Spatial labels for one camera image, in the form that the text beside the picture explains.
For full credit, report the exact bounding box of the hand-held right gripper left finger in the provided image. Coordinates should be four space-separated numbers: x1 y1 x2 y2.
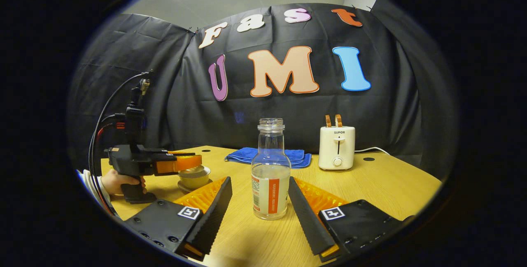
124 176 233 262

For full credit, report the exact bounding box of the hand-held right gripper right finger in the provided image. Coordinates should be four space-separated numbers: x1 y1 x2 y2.
288 176 416 263

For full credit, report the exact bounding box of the cream ceramic teacup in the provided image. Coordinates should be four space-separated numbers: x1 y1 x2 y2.
178 168 211 190

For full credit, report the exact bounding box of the clear glass water bottle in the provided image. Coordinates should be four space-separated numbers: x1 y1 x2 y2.
251 118 291 221

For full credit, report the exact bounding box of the folded blue towel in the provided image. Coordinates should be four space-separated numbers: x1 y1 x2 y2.
224 147 312 169

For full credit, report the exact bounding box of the black backdrop cloth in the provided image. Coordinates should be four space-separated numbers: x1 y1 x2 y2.
68 3 458 182

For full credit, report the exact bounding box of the white toaster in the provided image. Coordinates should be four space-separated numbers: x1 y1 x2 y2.
318 126 356 171

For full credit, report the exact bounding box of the red gripper cable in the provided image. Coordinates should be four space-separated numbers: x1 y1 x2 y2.
94 122 126 202

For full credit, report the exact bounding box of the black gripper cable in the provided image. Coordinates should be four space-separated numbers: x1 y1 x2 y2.
88 73 145 215

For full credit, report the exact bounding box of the white toaster cable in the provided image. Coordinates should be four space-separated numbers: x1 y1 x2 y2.
354 147 391 155

